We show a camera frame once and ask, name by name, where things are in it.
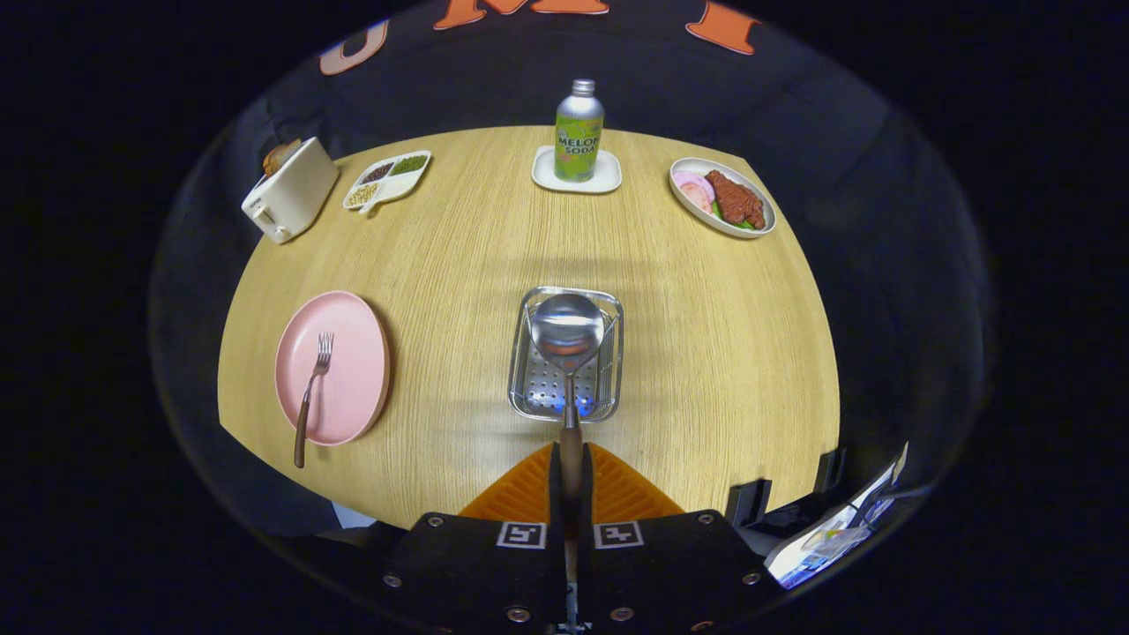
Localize pink round plate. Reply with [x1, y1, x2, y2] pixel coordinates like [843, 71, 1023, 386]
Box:
[275, 291, 392, 446]

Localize brown fried meat piece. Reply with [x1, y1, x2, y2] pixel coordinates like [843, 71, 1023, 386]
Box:
[704, 169, 766, 230]

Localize metal spoon with wooden handle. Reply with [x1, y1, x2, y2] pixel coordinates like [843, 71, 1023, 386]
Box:
[529, 293, 607, 574]

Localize white printed paper sheet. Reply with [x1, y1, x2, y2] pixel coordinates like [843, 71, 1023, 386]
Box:
[764, 444, 909, 590]

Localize green soda bottle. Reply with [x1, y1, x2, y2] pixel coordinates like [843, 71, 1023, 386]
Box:
[554, 78, 606, 183]

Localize white oval food plate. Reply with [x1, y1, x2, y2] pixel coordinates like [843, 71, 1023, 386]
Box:
[669, 157, 777, 239]

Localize white square coaster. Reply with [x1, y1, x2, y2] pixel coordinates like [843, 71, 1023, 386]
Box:
[532, 146, 623, 194]

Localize brown toast slice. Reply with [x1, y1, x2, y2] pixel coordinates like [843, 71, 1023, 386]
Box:
[263, 139, 303, 176]

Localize cream toaster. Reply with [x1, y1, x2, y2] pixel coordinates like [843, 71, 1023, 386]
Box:
[241, 137, 340, 244]

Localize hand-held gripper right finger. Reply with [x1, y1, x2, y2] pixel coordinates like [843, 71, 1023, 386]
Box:
[581, 443, 782, 632]

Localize metal fork with wooden handle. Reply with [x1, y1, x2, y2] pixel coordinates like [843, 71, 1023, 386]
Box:
[294, 332, 334, 468]

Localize white divided snack dish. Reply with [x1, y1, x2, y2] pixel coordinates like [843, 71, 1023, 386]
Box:
[342, 150, 432, 215]

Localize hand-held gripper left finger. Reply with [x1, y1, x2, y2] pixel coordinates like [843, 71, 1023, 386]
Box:
[379, 443, 566, 632]

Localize perforated metal basket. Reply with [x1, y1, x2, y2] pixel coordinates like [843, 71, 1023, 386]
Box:
[509, 287, 624, 422]

